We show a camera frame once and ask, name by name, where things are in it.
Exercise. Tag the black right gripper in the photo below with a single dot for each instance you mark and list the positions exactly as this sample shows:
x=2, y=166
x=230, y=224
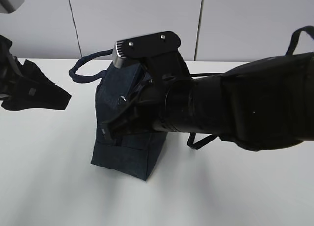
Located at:
x=150, y=109

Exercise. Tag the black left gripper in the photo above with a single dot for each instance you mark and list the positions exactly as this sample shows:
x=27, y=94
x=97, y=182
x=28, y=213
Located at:
x=28, y=88

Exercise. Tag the dark blue lunch bag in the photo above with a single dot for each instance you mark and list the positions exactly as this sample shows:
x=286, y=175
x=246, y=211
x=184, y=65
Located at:
x=118, y=145

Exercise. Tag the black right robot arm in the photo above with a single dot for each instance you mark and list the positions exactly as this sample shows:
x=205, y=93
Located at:
x=263, y=105

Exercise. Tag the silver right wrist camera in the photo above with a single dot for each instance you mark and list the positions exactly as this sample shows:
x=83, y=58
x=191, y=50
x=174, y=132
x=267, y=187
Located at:
x=157, y=53

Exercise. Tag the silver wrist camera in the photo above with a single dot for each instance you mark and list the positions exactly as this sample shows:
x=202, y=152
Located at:
x=9, y=6
x=157, y=53

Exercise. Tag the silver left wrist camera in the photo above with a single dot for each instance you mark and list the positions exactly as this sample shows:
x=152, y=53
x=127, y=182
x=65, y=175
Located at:
x=9, y=6

